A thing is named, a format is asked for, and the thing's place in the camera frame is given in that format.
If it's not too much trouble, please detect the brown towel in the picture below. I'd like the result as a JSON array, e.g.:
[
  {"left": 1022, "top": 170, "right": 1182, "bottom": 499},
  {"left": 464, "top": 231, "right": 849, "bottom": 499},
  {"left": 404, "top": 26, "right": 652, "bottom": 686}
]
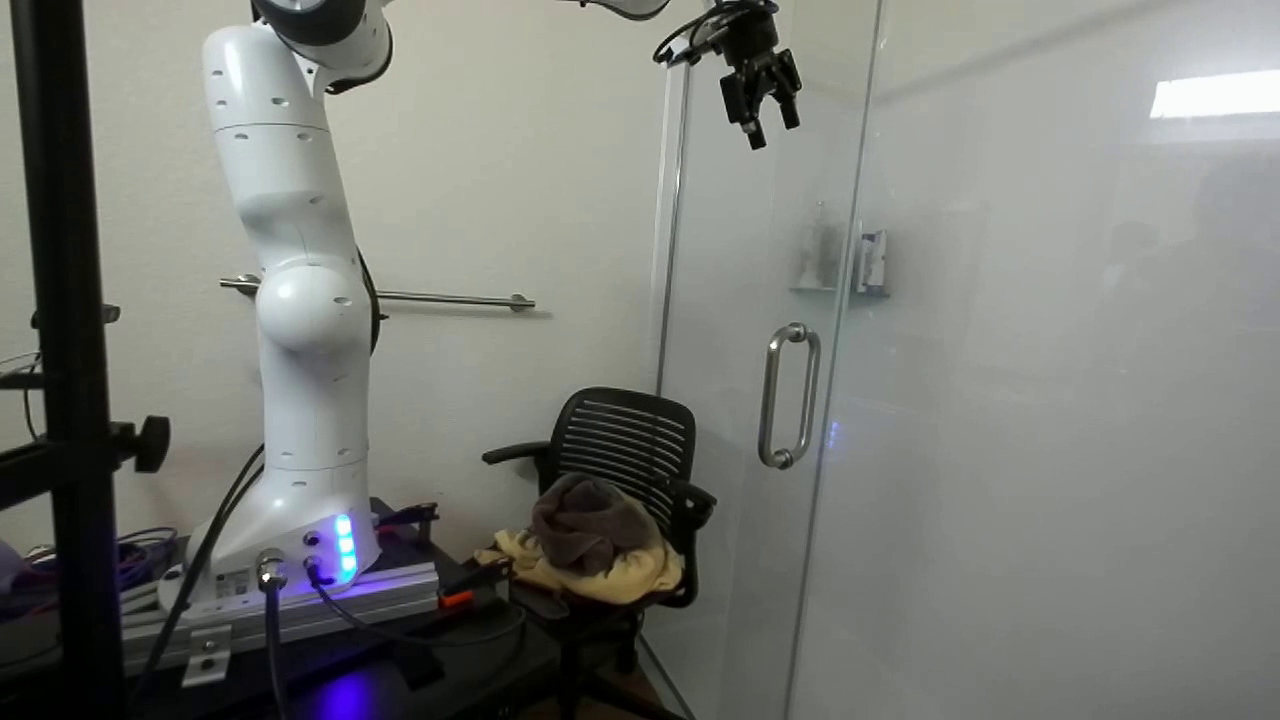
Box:
[{"left": 526, "top": 469, "right": 664, "bottom": 581}]

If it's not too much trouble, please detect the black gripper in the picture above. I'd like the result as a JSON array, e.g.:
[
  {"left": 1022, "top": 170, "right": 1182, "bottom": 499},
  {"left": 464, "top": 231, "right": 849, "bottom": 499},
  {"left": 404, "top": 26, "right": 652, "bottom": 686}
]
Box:
[{"left": 700, "top": 0, "right": 810, "bottom": 152}]

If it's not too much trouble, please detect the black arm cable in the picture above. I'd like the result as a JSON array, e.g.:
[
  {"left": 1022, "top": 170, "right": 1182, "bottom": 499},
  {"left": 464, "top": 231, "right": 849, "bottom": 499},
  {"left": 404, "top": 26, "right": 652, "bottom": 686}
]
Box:
[{"left": 650, "top": 5, "right": 732, "bottom": 72}]

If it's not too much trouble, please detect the black stand pole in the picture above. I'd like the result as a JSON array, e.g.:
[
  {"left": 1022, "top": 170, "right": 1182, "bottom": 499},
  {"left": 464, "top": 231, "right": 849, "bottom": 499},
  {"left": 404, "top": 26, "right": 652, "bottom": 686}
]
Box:
[{"left": 5, "top": 0, "right": 133, "bottom": 720}]

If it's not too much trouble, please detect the dark spring clamp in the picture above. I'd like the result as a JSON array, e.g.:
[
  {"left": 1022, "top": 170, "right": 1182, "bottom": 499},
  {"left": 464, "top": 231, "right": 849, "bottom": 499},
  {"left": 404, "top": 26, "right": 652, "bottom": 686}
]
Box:
[{"left": 373, "top": 497, "right": 446, "bottom": 552}]

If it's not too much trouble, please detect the white pump bottle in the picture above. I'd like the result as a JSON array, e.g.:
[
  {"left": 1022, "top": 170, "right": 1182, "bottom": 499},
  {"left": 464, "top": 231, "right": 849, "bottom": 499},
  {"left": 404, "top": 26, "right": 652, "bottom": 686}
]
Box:
[{"left": 791, "top": 219, "right": 844, "bottom": 299}]

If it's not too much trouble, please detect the black office chair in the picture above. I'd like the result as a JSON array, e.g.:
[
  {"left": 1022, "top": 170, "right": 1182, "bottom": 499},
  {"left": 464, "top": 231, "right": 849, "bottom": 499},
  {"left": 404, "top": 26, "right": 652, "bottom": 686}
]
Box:
[{"left": 480, "top": 385, "right": 721, "bottom": 720}]

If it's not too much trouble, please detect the yellow towel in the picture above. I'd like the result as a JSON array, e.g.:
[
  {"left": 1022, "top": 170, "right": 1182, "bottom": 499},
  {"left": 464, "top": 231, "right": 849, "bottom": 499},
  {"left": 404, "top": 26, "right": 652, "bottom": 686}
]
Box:
[{"left": 476, "top": 525, "right": 692, "bottom": 603}]

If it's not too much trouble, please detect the black base cable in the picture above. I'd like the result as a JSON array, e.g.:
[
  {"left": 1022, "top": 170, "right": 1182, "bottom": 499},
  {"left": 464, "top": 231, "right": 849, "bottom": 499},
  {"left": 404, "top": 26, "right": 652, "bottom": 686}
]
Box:
[{"left": 138, "top": 443, "right": 272, "bottom": 690}]

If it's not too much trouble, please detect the metal towel bar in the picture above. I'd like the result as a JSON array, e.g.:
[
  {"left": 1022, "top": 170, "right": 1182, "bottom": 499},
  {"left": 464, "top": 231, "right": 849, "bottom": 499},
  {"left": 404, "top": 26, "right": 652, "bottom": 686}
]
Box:
[{"left": 217, "top": 268, "right": 540, "bottom": 320}]

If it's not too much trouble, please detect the chrome shower door handle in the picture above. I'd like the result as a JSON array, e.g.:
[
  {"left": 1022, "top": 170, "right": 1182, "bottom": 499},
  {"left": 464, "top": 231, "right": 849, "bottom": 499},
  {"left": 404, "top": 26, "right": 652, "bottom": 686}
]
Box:
[{"left": 751, "top": 320, "right": 827, "bottom": 471}]

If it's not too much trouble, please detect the glass shower door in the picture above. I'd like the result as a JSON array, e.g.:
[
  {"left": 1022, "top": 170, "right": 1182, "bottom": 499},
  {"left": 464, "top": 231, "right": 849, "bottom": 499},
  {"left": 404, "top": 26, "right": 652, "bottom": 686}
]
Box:
[{"left": 782, "top": 0, "right": 1280, "bottom": 720}]

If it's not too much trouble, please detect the grey cable with metal plug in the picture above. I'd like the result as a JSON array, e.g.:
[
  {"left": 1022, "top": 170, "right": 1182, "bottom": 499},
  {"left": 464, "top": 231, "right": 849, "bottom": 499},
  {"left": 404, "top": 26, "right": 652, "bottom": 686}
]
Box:
[{"left": 247, "top": 546, "right": 295, "bottom": 720}]

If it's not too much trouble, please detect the white toiletry can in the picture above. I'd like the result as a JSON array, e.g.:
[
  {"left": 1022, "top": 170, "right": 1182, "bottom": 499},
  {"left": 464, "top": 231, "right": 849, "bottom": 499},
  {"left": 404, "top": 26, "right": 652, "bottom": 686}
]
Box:
[{"left": 854, "top": 230, "right": 894, "bottom": 299}]

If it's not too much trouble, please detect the black orange clamp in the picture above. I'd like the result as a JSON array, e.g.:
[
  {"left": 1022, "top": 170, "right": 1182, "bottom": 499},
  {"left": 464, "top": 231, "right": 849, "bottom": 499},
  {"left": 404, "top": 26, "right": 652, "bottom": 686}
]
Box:
[{"left": 429, "top": 557, "right": 522, "bottom": 624}]

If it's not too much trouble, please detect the black stand knob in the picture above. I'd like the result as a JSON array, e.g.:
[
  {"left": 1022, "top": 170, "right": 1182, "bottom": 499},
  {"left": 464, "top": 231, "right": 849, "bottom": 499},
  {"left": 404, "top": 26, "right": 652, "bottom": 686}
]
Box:
[{"left": 108, "top": 412, "right": 177, "bottom": 482}]

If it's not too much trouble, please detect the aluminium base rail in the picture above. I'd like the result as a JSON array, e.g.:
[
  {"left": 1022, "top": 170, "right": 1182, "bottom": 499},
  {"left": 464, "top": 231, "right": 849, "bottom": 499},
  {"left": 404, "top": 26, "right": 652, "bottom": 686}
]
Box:
[{"left": 118, "top": 552, "right": 448, "bottom": 692}]

